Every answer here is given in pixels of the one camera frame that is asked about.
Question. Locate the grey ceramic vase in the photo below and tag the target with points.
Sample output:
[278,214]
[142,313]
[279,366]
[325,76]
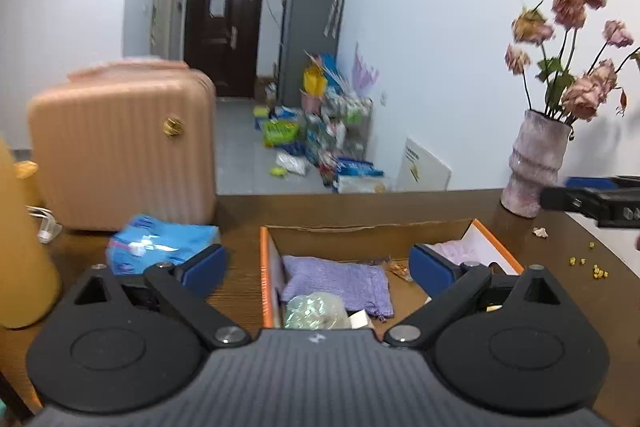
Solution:
[535,157]

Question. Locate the white sponge block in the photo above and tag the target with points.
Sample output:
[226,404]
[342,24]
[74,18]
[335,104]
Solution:
[360,319]

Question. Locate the yellow thermos jug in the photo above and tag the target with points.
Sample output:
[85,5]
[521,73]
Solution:
[25,247]

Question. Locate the small snack wrapper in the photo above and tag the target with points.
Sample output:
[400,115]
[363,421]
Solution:
[400,269]

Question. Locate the blue tissue pack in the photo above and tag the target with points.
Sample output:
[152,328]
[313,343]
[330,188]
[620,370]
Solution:
[150,237]

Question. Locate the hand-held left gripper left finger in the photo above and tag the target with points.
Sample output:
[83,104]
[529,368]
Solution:
[207,264]

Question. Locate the pile of household clutter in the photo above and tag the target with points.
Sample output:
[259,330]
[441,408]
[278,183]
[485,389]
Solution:
[330,122]

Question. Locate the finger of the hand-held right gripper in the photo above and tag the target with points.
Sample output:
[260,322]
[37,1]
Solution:
[590,182]
[570,199]

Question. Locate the dark brown entrance door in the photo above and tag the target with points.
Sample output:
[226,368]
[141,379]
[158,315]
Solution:
[220,47]

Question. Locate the grey refrigerator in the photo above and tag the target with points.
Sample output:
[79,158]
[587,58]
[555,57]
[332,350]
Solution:
[305,32]

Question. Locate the white board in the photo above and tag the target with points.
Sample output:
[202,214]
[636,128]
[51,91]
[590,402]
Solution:
[425,167]

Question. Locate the red and orange cardboard box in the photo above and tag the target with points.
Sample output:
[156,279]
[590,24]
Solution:
[350,239]

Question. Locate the dried pink flowers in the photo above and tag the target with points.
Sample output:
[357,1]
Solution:
[582,92]

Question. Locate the white interior door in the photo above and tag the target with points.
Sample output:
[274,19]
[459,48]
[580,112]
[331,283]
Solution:
[162,7]

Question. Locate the clear plastic bag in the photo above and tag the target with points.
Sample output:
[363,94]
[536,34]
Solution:
[315,309]

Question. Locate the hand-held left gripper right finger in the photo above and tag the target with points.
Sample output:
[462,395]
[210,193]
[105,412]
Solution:
[430,267]

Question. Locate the pink ribbed suitcase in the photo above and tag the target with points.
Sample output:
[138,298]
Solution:
[125,147]

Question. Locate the dried petal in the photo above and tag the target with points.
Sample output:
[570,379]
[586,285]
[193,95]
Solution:
[540,232]

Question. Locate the yellow crumbs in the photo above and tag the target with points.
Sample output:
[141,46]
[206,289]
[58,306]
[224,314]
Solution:
[597,272]

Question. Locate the purple knit cloth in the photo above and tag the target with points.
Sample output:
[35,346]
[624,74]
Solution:
[335,279]

